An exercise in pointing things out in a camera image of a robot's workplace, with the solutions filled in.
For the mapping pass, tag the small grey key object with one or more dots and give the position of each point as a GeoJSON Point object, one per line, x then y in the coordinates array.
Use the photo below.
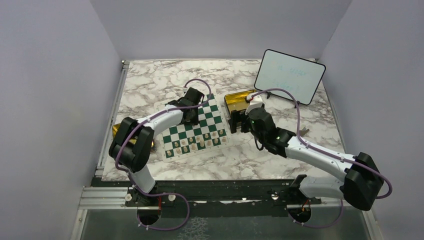
{"type": "Point", "coordinates": [304, 131]}

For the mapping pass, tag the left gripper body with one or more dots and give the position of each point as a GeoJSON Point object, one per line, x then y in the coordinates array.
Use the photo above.
{"type": "Point", "coordinates": [194, 118]}

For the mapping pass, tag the green white chess board mat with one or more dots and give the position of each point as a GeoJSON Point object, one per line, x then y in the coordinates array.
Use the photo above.
{"type": "Point", "coordinates": [211, 119]}

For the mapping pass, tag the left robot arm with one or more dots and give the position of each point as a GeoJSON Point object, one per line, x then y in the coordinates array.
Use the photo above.
{"type": "Point", "coordinates": [133, 159]}

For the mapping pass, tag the small whiteboard on stand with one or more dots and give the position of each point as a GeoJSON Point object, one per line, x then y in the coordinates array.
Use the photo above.
{"type": "Point", "coordinates": [298, 76]}

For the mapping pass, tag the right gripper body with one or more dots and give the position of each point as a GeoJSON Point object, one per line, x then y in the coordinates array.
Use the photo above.
{"type": "Point", "coordinates": [246, 126]}

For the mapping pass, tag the gold tin with light pieces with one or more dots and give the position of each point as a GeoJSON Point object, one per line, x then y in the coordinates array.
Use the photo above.
{"type": "Point", "coordinates": [237, 101]}

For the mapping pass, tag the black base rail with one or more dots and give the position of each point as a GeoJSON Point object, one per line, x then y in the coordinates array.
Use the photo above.
{"type": "Point", "coordinates": [203, 198]}

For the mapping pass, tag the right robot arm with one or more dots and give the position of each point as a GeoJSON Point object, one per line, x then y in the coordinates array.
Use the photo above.
{"type": "Point", "coordinates": [354, 178]}

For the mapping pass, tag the gold tin with dark pieces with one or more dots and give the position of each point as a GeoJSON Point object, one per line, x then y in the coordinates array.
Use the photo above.
{"type": "Point", "coordinates": [133, 140]}

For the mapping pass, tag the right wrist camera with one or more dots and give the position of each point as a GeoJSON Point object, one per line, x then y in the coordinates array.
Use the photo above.
{"type": "Point", "coordinates": [254, 101]}

